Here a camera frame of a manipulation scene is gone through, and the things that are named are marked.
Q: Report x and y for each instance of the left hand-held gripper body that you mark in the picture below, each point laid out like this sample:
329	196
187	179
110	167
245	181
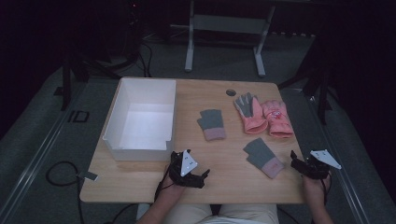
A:
188	166

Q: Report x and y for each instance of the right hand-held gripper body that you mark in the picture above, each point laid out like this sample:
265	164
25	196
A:
320	163

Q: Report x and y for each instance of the grey knit glove pink cuff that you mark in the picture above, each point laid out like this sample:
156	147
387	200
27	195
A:
211	123
260	154

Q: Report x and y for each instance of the pink glove with cartoon print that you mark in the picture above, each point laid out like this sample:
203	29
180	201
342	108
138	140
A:
277	122

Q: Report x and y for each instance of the white rectangular box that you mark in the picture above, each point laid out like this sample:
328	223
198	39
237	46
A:
146	124

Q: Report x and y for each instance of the pink glove with grey palm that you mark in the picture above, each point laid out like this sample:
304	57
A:
253	119

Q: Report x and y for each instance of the person's right hand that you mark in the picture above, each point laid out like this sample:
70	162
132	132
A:
314	188

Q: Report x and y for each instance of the person's left hand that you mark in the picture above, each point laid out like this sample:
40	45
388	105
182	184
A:
171	189

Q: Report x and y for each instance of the person's beige pants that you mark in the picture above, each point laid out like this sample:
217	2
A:
243	216

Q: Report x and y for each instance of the black tripod stand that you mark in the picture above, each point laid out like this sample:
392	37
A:
74	71
317	84

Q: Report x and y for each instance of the small grey tag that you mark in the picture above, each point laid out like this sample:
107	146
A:
88	176

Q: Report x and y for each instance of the white metal desk frame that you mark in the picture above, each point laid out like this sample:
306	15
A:
229	25

